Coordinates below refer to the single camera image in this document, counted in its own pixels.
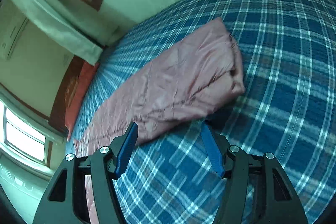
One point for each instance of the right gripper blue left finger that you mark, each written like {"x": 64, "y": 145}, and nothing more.
{"x": 108, "y": 164}

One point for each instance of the pink puffer down jacket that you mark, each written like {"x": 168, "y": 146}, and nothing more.
{"x": 168, "y": 179}

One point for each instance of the dark wooden headboard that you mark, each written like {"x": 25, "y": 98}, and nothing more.
{"x": 64, "y": 95}

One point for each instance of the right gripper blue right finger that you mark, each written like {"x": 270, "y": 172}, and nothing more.
{"x": 229, "y": 162}

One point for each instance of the pale green curtain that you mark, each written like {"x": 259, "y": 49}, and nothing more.
{"x": 55, "y": 26}

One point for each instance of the orange red pillow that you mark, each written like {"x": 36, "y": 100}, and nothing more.
{"x": 77, "y": 94}

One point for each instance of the white framed side window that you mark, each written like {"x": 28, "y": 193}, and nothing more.
{"x": 24, "y": 140}

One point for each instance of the wall air conditioner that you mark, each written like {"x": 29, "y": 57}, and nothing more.
{"x": 13, "y": 22}

